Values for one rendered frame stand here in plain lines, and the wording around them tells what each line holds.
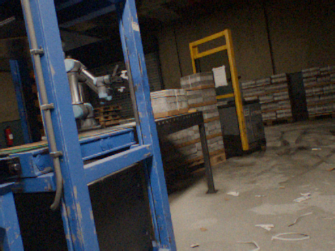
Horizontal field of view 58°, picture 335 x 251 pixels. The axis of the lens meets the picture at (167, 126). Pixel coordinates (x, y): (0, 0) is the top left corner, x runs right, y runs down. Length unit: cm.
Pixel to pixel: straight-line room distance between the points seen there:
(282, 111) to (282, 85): 67
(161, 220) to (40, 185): 73
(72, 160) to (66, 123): 13
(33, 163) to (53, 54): 40
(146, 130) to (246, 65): 874
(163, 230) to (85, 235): 63
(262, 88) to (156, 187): 702
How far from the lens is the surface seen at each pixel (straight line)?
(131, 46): 164
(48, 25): 118
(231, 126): 483
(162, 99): 261
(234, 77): 454
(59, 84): 114
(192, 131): 397
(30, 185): 127
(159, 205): 168
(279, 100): 838
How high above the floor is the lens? 86
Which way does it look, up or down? 3 degrees down
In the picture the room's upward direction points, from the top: 10 degrees counter-clockwise
